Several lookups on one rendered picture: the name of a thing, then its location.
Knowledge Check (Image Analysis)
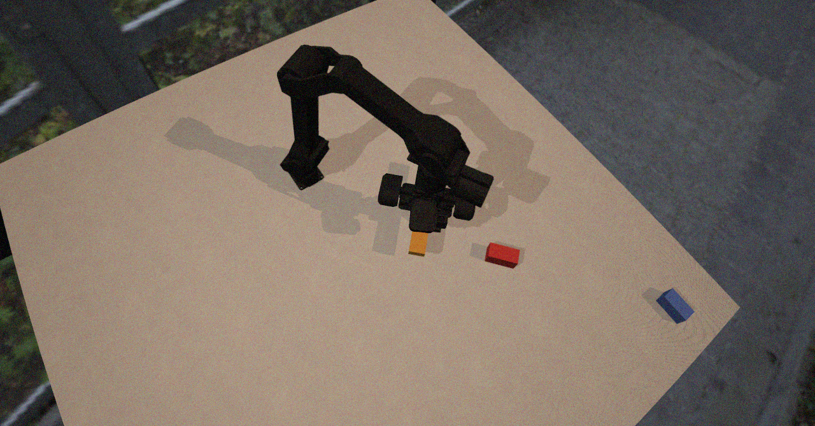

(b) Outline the orange bar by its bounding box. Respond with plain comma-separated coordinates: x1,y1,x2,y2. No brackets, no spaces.
408,231,428,257

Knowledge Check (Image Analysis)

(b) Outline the red rectangular block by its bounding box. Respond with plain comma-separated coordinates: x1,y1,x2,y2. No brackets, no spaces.
485,243,520,269

